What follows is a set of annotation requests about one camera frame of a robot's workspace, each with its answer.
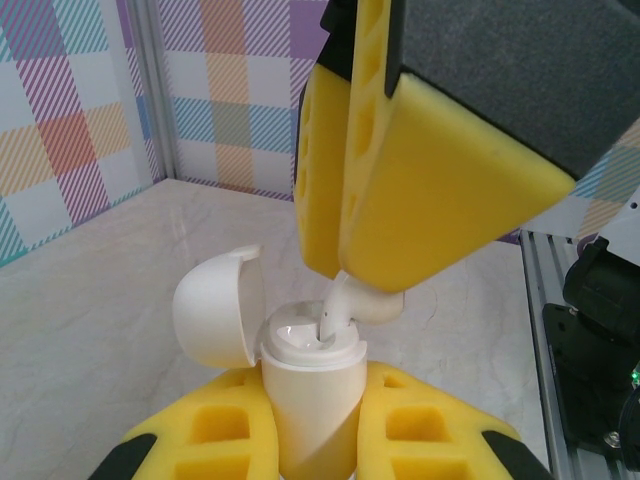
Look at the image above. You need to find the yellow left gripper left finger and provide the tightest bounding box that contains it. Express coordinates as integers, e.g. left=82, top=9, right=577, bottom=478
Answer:
left=91, top=367, right=282, bottom=480

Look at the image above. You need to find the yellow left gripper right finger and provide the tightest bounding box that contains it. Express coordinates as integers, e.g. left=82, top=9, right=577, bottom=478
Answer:
left=356, top=362, right=552, bottom=480

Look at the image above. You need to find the white earbud charging case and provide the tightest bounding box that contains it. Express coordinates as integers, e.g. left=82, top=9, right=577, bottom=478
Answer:
left=171, top=244, right=369, bottom=480

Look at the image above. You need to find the white wireless earbud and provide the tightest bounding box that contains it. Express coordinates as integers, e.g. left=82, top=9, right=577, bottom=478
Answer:
left=318, top=271, right=407, bottom=347

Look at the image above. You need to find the aluminium mounting rail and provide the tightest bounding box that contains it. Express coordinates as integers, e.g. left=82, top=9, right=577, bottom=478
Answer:
left=518, top=228, right=572, bottom=480

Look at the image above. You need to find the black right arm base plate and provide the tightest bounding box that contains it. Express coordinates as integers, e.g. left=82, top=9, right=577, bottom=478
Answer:
left=542, top=301, right=640, bottom=480

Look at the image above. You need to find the aluminium frame post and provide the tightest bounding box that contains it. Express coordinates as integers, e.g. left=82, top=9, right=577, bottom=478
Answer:
left=130, top=0, right=174, bottom=182

